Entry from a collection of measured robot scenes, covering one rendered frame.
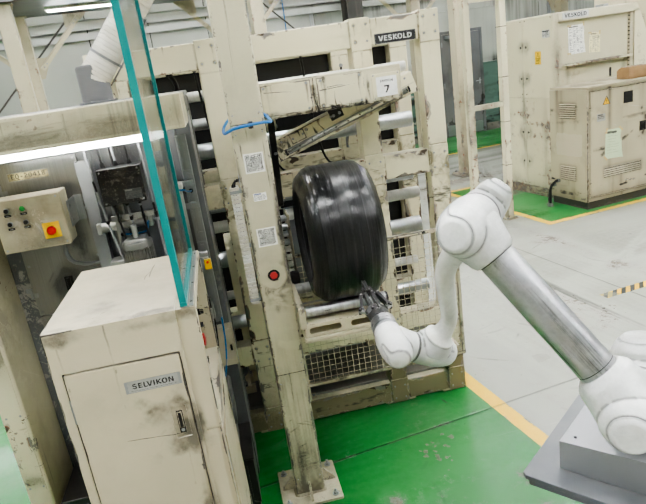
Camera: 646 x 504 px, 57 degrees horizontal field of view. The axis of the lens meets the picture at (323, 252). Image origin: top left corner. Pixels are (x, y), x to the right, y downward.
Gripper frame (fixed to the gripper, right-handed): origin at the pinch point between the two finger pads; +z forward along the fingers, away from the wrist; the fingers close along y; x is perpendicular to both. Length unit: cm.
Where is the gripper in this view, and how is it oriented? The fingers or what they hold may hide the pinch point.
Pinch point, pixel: (365, 288)
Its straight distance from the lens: 225.1
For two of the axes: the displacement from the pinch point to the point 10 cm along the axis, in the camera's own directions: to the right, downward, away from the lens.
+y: -9.7, 1.8, -1.4
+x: 0.8, 8.4, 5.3
